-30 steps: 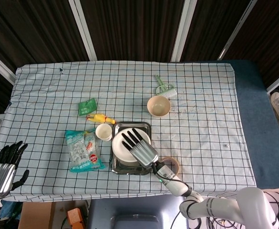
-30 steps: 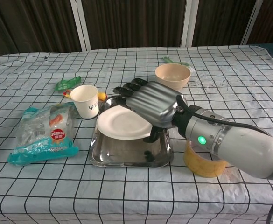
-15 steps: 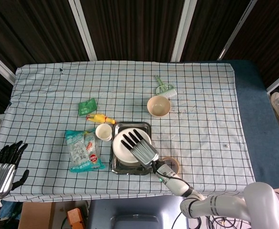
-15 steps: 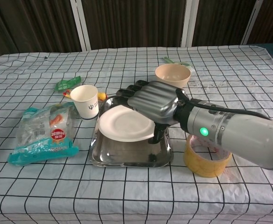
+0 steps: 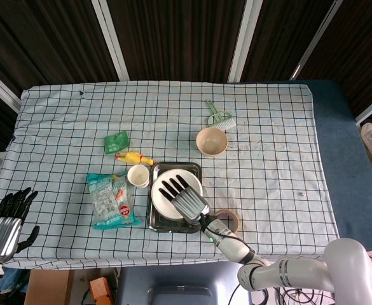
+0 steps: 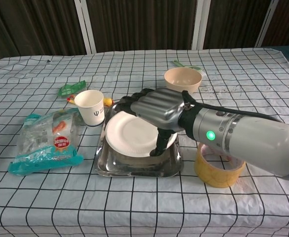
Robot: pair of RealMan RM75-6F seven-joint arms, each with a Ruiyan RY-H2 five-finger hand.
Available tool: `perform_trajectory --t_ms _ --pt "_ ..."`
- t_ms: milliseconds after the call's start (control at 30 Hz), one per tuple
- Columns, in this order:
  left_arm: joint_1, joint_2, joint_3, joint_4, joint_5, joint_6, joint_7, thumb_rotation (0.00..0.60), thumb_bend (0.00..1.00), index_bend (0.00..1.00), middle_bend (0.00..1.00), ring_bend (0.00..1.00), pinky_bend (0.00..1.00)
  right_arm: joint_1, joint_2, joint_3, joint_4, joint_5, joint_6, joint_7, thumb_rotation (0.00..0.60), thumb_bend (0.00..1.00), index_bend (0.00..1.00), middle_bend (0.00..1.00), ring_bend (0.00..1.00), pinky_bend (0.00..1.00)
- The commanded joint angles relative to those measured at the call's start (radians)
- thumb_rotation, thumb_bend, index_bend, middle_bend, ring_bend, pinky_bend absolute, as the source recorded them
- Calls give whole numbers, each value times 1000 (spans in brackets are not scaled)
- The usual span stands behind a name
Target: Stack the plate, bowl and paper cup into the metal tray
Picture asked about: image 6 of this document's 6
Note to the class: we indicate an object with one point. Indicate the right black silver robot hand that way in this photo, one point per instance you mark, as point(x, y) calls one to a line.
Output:
point(156, 106)

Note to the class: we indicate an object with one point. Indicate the beige bowl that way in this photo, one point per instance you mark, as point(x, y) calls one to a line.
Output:
point(183, 85)

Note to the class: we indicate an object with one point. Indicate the white paper plate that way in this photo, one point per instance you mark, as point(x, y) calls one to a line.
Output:
point(129, 133)

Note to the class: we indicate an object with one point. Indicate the white paper cup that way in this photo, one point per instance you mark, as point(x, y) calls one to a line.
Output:
point(92, 111)

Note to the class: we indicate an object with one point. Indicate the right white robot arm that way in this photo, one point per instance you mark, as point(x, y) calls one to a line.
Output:
point(258, 143)

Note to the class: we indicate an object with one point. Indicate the metal tray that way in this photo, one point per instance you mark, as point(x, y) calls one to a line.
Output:
point(139, 170)

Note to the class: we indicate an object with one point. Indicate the green small brush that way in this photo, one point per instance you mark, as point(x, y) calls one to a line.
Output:
point(177, 63)

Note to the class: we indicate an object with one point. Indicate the yellow rubber chicken toy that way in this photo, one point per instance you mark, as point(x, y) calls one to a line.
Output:
point(107, 101)

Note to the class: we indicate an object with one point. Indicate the dark brown curtain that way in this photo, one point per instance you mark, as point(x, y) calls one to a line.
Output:
point(144, 24)

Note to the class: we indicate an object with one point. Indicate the green snack packet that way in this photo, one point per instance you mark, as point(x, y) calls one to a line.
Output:
point(71, 89)

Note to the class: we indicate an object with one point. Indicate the yellow clear tape roll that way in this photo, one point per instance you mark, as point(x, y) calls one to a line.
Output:
point(216, 175)

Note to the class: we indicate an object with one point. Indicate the checkered light blue tablecloth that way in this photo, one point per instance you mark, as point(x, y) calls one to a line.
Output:
point(144, 209)

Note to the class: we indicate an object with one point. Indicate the teal clear snack bag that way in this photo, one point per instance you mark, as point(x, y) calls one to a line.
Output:
point(43, 148)

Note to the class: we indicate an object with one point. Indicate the white metal frame post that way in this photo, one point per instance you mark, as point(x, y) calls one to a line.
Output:
point(200, 24)
point(85, 24)
point(266, 24)

